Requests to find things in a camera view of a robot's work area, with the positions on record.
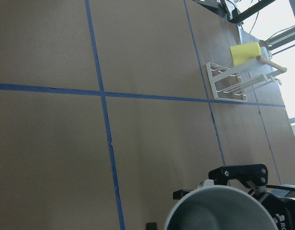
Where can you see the yellow plastic cup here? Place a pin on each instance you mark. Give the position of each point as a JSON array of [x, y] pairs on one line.
[[244, 52]]

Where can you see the white wire cup rack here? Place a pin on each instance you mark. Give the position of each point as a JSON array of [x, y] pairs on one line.
[[229, 83]]

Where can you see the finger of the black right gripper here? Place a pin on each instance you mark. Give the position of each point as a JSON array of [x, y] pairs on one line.
[[178, 195]]

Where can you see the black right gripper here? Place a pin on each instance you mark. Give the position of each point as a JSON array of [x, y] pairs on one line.
[[279, 202]]

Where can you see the grey plastic cup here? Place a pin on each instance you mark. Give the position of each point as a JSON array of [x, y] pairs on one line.
[[219, 207]]

